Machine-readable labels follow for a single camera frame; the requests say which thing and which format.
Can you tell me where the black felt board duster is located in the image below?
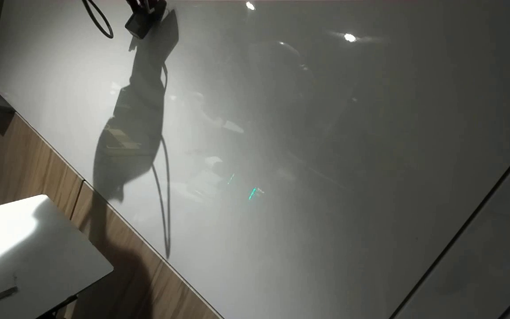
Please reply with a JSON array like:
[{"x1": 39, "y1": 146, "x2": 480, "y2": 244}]
[{"x1": 124, "y1": 11, "x2": 166, "y2": 41}]

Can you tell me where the large white whiteboard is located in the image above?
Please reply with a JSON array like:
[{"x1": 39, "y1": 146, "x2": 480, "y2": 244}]
[{"x1": 0, "y1": 0, "x2": 510, "y2": 319}]

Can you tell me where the small white table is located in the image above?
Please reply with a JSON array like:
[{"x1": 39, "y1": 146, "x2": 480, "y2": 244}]
[{"x1": 0, "y1": 194, "x2": 115, "y2": 319}]

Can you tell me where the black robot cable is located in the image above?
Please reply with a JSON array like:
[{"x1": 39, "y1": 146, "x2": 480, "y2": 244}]
[{"x1": 81, "y1": 0, "x2": 115, "y2": 41}]

